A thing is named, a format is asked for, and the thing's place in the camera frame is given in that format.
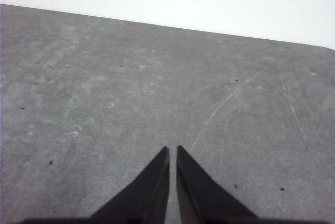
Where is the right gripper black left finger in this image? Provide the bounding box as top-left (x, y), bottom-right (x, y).
top-left (90, 146), bottom-right (171, 224)

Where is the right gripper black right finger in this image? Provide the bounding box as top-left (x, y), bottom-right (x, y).
top-left (176, 145), bottom-right (259, 224)

